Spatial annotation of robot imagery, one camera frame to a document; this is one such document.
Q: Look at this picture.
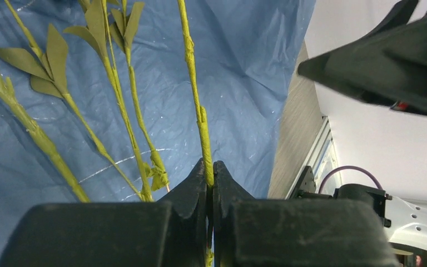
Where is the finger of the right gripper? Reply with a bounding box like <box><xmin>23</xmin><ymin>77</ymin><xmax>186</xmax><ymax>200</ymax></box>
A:
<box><xmin>297</xmin><ymin>1</ymin><xmax>427</xmax><ymax>116</ymax></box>

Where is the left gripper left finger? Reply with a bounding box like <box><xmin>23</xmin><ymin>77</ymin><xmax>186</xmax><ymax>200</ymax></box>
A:
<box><xmin>0</xmin><ymin>160</ymin><xmax>207</xmax><ymax>266</ymax></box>

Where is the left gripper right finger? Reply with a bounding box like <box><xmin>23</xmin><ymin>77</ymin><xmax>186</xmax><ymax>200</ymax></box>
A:
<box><xmin>212</xmin><ymin>161</ymin><xmax>399</xmax><ymax>266</ymax></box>

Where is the blue hydrangea flower stem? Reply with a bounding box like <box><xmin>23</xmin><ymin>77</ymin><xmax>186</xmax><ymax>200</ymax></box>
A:
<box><xmin>176</xmin><ymin>0</ymin><xmax>215</xmax><ymax>267</ymax></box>

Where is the blue paper flower bouquet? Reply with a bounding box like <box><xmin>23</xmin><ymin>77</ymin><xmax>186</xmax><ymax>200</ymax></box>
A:
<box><xmin>0</xmin><ymin>1</ymin><xmax>315</xmax><ymax>254</ymax></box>

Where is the orange rose flower stem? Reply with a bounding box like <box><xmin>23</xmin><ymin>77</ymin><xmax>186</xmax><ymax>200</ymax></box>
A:
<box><xmin>0</xmin><ymin>1</ymin><xmax>169</xmax><ymax>202</ymax></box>

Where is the aluminium rail frame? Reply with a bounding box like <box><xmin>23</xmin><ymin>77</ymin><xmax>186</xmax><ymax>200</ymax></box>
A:
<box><xmin>285</xmin><ymin>116</ymin><xmax>333</xmax><ymax>200</ymax></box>

